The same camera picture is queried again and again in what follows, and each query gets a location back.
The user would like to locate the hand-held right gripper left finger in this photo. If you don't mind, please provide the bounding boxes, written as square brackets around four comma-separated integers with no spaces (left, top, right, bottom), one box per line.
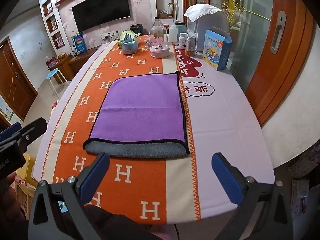
[28,152,110,240]

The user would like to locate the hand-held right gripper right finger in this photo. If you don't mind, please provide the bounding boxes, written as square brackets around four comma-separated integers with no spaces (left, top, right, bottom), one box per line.
[211,153,292,240]

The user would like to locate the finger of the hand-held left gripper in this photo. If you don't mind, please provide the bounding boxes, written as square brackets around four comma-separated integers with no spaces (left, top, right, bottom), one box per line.
[15,117,48,153]
[0,122,22,143]

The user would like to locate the purple grey towel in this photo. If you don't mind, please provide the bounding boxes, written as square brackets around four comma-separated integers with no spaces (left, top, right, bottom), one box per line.
[83,72,191,159]

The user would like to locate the person's left hand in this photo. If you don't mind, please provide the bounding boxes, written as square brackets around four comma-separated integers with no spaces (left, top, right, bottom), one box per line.
[0,173,19,221]

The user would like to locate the yellow plastic chair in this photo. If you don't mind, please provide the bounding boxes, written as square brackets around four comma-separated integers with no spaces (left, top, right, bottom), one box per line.
[14,154,38,196]

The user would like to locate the orange letter-print blanket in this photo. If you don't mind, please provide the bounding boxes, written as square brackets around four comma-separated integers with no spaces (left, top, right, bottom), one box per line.
[41,35,202,222]

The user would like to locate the wooden room door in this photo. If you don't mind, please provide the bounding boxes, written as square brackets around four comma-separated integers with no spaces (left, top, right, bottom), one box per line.
[0,36,38,121]

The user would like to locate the white printed tablecloth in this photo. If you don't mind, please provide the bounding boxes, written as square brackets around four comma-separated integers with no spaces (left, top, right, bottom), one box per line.
[35,41,276,225]

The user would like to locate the blue round stool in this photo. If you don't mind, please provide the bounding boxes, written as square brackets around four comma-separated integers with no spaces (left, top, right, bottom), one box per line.
[45,68,70,98]

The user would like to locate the wooden television cabinet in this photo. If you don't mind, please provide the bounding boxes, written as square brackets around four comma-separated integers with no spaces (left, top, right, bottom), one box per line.
[48,47,101,85]

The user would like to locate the blue toy box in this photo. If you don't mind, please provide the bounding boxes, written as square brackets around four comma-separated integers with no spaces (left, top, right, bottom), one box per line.
[71,32,86,55]

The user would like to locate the white power strip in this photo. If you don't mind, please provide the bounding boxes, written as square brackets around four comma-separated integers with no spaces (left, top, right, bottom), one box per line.
[100,31,119,40]

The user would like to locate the blue cartoon carton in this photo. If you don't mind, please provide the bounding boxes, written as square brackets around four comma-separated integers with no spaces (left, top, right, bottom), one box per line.
[202,29,232,71]

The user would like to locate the blue castle snow globe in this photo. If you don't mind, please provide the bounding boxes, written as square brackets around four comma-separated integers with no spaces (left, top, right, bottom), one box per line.
[119,30,139,55]

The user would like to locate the wooden sliding door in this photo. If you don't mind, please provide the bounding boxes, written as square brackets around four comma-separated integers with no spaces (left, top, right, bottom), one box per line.
[246,0,314,127]

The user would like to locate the amber glass jar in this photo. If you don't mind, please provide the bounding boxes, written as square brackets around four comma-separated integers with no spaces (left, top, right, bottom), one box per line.
[185,36,196,56]

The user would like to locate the pink round music box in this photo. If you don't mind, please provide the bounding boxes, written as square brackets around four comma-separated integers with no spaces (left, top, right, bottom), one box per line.
[145,35,170,59]

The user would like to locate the black flat television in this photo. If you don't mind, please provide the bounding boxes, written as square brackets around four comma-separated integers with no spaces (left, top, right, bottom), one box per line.
[72,0,133,32]

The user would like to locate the white water dispenser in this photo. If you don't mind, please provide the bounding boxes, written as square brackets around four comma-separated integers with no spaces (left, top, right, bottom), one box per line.
[184,4,229,52]

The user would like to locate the white plastic bottle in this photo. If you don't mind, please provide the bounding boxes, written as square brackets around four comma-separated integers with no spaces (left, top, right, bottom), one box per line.
[168,25,178,43]

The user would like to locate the clear glass bottle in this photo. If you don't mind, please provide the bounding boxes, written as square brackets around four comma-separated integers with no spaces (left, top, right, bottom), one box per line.
[149,17,167,44]

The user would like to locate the teal lidded jar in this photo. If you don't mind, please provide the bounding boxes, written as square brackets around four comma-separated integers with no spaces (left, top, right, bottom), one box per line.
[174,21,187,34]

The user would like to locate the white folded cloth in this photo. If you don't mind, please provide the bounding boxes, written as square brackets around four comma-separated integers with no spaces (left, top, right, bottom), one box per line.
[184,4,223,22]

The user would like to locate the gold metal ornament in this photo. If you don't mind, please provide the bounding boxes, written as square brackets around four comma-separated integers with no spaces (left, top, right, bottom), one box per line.
[221,0,271,23]

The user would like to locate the colourful wall poster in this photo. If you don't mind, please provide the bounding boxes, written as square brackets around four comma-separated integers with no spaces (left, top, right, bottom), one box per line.
[0,97,14,122]

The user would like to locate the grey door handle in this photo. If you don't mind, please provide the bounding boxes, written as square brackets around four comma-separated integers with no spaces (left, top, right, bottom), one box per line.
[270,11,286,54]

